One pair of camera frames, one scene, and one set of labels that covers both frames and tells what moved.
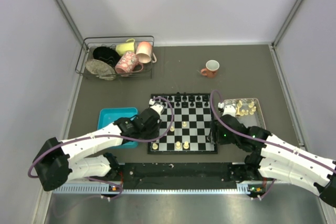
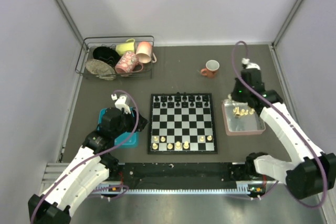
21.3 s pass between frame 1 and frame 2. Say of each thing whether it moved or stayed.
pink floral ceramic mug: stayed
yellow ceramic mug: stayed
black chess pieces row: stayed
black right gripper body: moved
